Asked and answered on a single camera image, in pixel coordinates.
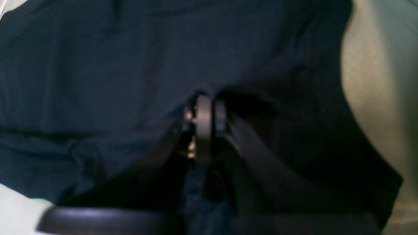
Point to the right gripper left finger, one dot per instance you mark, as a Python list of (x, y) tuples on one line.
[(144, 199)]

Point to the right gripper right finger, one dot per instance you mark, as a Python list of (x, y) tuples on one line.
[(299, 207)]

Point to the dark navy T-shirt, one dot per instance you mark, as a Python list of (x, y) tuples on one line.
[(130, 81)]

